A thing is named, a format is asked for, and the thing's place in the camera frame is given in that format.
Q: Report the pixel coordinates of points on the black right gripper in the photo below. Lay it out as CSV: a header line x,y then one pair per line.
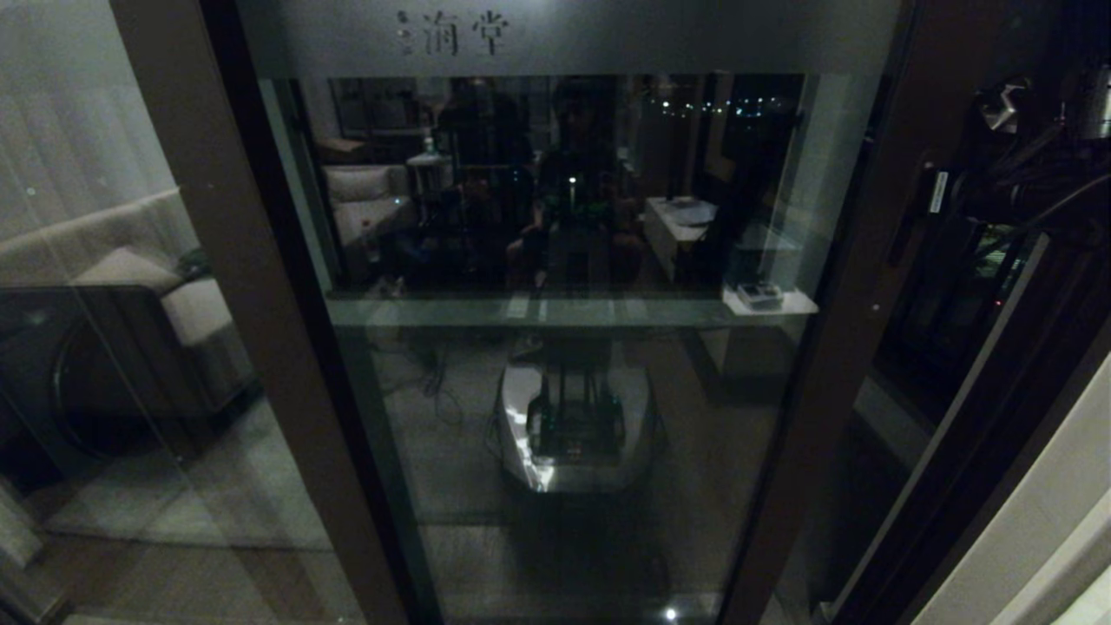
x,y
998,195

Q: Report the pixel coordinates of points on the brown framed sliding glass door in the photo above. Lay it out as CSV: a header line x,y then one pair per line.
x,y
829,391

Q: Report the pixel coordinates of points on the short grey stone sill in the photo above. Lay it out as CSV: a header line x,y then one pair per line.
x,y
894,417

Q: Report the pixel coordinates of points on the brown framed fixed glass panel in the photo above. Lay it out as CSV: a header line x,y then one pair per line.
x,y
286,365

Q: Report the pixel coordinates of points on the light grey sofa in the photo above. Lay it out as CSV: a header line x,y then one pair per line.
x,y
200,312

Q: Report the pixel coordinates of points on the grey rug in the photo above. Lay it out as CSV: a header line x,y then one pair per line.
x,y
200,495

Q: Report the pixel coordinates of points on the dark brown window frame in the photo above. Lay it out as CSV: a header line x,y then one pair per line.
x,y
1041,35

